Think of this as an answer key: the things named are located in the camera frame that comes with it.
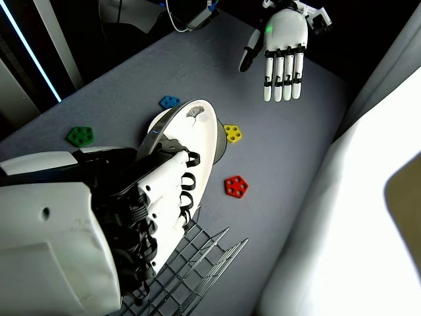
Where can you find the white backdrop curtain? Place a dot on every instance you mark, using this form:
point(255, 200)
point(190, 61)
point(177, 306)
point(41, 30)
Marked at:
point(355, 184)

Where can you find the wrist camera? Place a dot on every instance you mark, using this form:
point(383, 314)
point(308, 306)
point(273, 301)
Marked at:
point(319, 21)

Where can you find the pale cabinet panel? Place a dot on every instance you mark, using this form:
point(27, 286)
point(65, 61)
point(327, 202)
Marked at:
point(16, 95)

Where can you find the blue pentagon block with holes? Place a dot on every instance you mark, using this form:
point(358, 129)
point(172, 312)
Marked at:
point(170, 102)

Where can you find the glowing light strip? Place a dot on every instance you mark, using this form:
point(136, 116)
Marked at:
point(29, 49)

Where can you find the red pentagon block with holes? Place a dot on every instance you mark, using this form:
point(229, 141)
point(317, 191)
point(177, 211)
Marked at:
point(236, 186)

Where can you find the olive rounded panel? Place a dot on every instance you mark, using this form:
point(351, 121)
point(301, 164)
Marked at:
point(404, 204)

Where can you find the white rounded machine housing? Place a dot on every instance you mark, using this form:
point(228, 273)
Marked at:
point(138, 19)

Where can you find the grey power adapter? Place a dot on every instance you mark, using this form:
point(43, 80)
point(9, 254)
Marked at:
point(200, 18)

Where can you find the white frame post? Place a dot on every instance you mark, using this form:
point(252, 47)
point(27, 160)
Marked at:
point(57, 36)

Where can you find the grey table cloth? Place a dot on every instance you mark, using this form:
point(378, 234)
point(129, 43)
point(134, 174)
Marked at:
point(296, 148)

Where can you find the yellow pentagon block with holes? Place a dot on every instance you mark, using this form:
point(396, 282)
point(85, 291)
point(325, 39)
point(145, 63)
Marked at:
point(234, 134)

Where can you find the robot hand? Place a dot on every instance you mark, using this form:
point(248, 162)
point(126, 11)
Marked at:
point(49, 247)
point(286, 33)

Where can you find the green pentagon block with holes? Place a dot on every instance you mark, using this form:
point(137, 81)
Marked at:
point(80, 136)

